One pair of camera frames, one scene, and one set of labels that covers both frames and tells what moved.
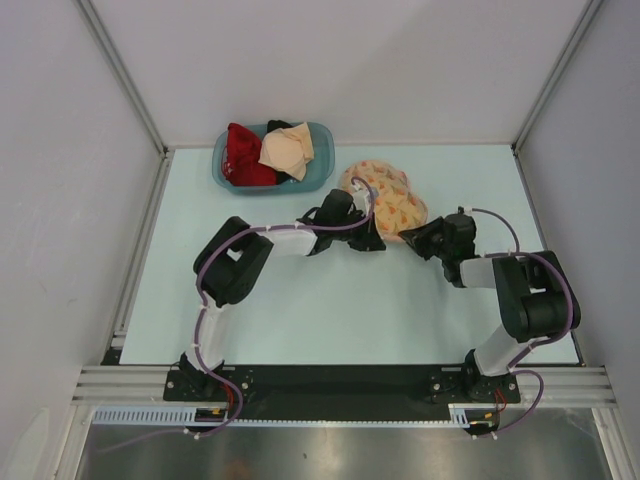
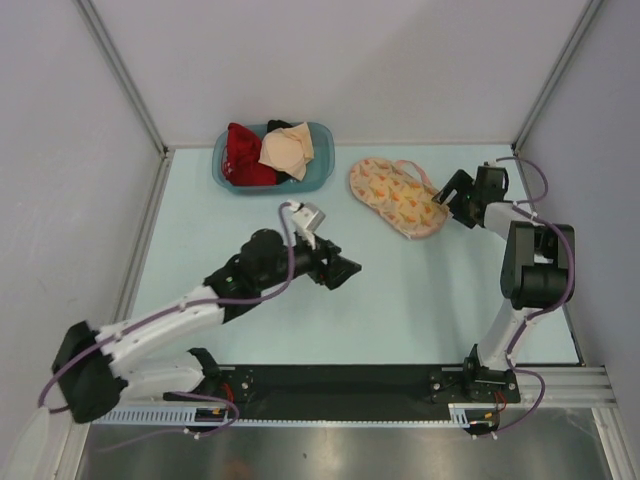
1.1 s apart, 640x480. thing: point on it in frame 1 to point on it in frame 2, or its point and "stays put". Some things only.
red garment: x=243 y=151 stays put
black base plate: x=336 y=393 stays put
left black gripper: x=368 y=240 to x=335 y=269
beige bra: x=288 y=150 stays put
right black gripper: x=418 y=237 to x=462 y=182
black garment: x=273 y=125 stays put
